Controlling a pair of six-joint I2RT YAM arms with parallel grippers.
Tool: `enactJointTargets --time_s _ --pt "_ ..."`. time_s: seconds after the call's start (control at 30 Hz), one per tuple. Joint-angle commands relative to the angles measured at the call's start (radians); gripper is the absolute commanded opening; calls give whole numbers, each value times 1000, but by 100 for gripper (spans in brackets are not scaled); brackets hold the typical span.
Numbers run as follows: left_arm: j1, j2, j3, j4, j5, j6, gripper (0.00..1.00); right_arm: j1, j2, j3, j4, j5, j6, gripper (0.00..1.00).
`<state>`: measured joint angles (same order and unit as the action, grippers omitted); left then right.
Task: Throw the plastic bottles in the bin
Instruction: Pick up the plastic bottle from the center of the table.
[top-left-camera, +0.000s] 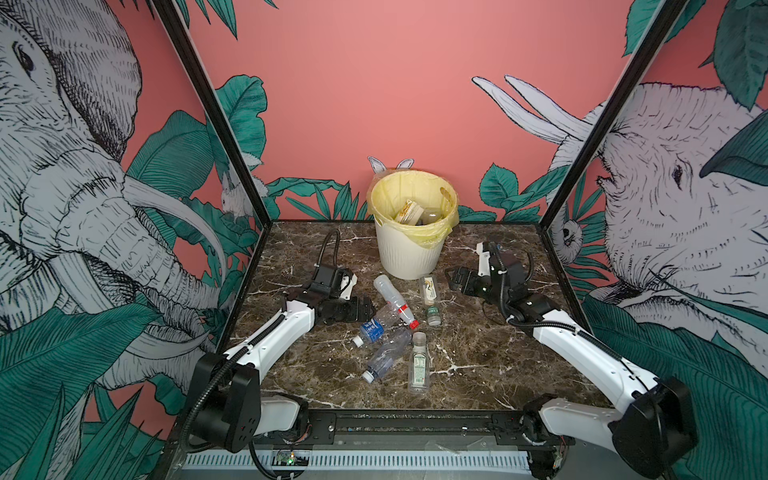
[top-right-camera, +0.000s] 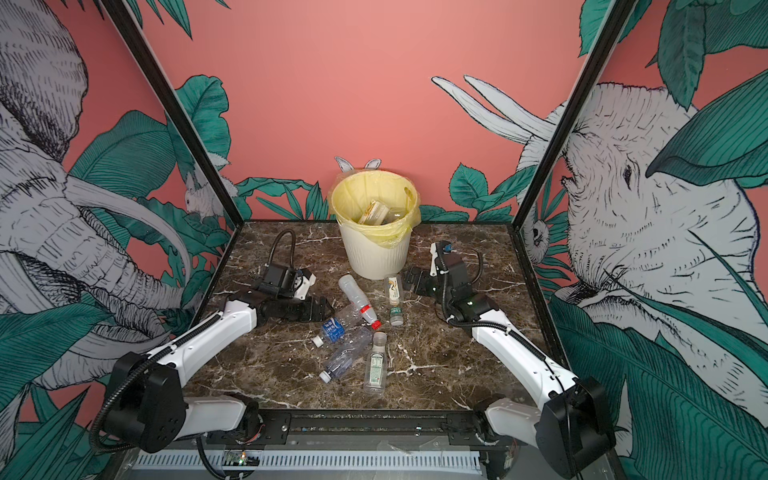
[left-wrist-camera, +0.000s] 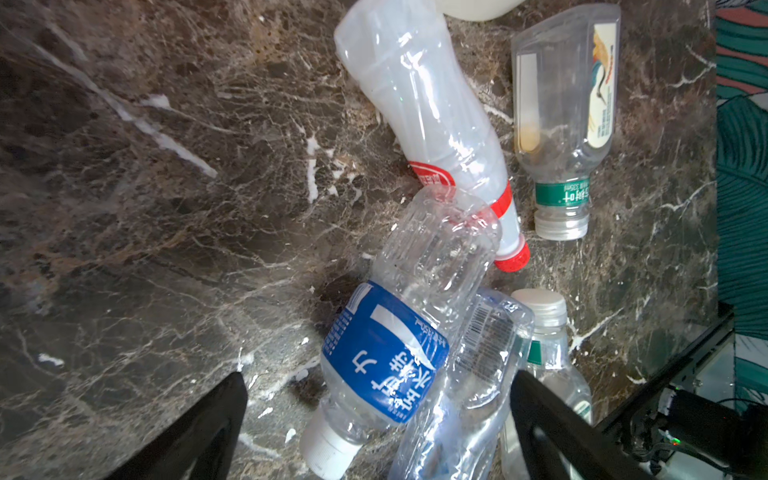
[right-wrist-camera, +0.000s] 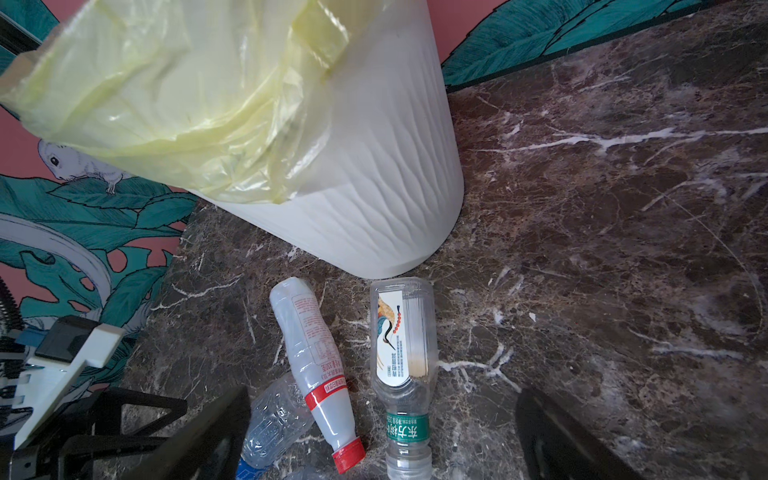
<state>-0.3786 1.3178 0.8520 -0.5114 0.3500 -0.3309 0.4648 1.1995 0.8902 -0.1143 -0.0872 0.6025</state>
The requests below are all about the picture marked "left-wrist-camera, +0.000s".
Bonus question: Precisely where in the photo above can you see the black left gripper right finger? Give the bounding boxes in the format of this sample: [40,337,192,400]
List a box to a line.
[510,371,651,480]

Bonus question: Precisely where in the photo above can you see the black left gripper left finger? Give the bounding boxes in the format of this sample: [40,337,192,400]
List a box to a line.
[108,372,248,480]

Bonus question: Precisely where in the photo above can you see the clear bottle blue cap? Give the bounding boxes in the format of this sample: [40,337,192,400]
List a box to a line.
[300,184,502,479]

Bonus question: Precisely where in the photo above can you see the small clear bottle bird label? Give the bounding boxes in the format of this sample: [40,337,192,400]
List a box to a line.
[511,3,621,241]

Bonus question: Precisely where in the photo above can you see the white ribbed waste bin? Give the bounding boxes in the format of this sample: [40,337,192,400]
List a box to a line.
[436,0,525,22]

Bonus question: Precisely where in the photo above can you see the clear bottle green label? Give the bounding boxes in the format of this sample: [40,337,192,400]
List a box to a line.
[500,289,593,479]

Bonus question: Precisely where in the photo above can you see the clear bottle white cap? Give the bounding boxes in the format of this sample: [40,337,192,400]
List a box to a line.
[387,288,534,479]

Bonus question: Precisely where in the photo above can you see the white bottle red band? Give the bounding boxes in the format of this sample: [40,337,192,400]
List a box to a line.
[334,1,530,272]

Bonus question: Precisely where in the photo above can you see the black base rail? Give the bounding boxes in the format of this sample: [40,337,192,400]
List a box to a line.
[596,302,736,462]

